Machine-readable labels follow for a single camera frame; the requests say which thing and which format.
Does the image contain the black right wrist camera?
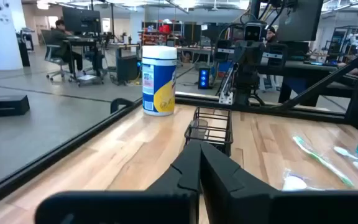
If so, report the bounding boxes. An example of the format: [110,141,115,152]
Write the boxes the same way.
[244,21,263,42]

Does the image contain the black aluminium table frame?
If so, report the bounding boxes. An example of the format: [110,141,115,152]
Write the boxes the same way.
[0,29,358,214]

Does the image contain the black wire basket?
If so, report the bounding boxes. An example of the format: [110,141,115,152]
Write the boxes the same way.
[183,106,234,157]

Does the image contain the black desk monitor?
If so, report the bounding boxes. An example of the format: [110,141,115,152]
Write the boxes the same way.
[62,6,102,34]

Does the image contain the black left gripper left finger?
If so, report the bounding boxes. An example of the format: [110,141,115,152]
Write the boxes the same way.
[34,139,202,224]

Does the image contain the computer tower blue lights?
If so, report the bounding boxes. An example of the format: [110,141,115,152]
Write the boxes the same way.
[197,66,211,90]

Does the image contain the black flat case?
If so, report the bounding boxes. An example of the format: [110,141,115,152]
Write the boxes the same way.
[0,95,30,119]

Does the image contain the black office desk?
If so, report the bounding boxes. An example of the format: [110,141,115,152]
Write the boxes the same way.
[63,35,113,87]

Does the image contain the black cabinet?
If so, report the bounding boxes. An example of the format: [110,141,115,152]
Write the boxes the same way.
[116,54,140,84]

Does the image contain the purple toothbrush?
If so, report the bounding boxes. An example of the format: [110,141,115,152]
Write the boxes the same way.
[281,169,324,192]

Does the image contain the shelf with red bins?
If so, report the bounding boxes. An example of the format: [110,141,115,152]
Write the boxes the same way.
[140,20,185,47]

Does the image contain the black monitor back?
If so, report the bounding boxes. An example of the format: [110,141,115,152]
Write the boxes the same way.
[277,0,324,43]

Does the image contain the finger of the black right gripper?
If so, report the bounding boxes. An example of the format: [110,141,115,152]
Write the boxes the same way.
[249,42,288,67]
[215,39,250,65]

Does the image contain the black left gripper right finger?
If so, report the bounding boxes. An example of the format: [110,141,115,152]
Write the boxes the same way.
[200,141,358,224]

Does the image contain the grey office chair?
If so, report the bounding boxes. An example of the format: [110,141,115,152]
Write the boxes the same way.
[40,29,73,82]

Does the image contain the white pillar with face stickers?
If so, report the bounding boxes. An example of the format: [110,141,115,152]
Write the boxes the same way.
[0,0,27,71]

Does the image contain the black monitor pole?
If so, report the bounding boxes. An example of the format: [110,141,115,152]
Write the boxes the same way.
[249,0,261,20]

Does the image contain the disinfecting wipes canister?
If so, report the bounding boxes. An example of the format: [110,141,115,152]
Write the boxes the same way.
[142,45,178,117]

